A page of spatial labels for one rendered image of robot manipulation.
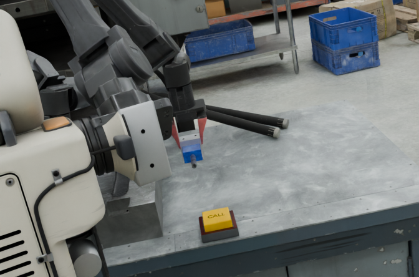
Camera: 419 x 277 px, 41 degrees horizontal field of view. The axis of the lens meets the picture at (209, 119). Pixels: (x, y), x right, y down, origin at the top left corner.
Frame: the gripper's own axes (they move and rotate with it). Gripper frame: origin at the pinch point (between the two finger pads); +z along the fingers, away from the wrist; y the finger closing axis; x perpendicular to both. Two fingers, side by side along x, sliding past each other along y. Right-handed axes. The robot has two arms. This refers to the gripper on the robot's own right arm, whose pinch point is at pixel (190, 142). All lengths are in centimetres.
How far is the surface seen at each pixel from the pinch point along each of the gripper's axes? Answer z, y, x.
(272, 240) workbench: 17.9, -13.4, 20.4
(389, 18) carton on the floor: 71, -207, -409
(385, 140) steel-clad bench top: 15, -51, -12
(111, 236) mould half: 13.0, 21.1, 13.6
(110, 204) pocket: 7.5, 20.4, 9.2
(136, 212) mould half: 8.3, 14.3, 13.7
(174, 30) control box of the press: -14, -1, -73
